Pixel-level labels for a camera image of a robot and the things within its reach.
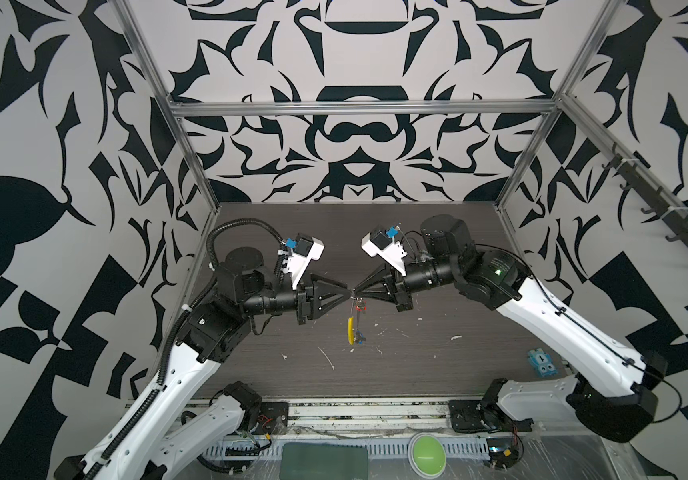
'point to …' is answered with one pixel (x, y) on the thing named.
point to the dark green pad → (324, 461)
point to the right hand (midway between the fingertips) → (359, 291)
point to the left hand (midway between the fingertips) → (350, 287)
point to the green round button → (429, 455)
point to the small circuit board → (503, 451)
